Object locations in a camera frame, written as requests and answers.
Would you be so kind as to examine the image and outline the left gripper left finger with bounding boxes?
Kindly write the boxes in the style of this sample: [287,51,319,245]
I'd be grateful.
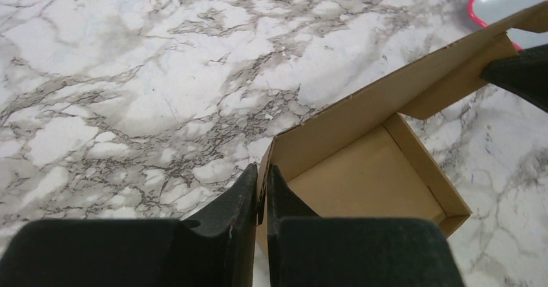
[1,164,258,286]

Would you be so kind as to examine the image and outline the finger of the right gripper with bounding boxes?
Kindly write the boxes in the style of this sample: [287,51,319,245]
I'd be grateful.
[480,45,547,112]

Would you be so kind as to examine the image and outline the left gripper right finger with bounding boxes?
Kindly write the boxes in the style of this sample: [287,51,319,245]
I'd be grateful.
[266,166,464,286]

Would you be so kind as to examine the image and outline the brown cardboard box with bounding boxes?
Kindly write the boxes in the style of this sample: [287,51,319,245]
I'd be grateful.
[258,2,547,235]

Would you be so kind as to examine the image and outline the pink-framed whiteboard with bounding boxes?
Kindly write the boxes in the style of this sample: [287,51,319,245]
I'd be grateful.
[461,0,547,58]

